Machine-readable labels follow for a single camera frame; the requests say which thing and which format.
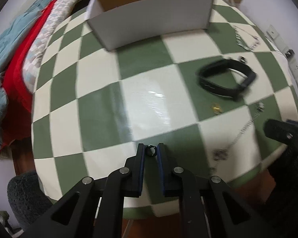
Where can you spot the small gold earring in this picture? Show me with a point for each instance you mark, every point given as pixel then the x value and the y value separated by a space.
pixel 216 108

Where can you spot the bed with red sheet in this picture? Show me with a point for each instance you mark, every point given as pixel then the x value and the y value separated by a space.
pixel 15 79

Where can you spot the teal blanket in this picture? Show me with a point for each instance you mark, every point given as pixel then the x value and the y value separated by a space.
pixel 5 42

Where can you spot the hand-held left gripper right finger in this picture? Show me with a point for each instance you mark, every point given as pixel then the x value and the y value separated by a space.
pixel 161 171

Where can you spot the dark grey stool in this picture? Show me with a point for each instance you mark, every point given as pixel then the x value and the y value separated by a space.
pixel 27 198

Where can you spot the white cardboard box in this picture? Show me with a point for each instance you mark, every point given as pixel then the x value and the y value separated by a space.
pixel 151 17

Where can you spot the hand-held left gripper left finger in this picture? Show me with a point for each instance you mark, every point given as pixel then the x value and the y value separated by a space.
pixel 141 171

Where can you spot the black watch band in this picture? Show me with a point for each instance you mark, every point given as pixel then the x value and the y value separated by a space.
pixel 218 89

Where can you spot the checkered mattress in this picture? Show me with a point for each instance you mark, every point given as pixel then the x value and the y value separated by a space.
pixel 39 42

